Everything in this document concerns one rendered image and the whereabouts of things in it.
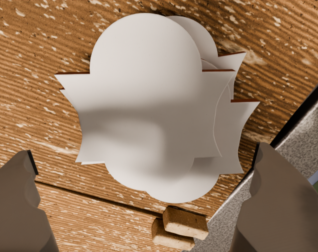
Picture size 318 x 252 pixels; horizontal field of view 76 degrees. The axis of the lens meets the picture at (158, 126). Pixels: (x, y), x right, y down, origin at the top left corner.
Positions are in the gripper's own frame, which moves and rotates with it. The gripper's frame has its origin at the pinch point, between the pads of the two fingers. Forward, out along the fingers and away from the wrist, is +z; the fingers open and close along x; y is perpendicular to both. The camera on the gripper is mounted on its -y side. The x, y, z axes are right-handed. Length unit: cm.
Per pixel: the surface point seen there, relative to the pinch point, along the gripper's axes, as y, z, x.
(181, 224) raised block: 15.8, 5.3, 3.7
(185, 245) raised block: 19.8, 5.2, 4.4
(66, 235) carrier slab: 20.2, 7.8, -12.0
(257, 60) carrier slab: -3.4, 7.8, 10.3
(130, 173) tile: 5.2, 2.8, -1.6
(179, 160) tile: 4.1, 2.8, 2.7
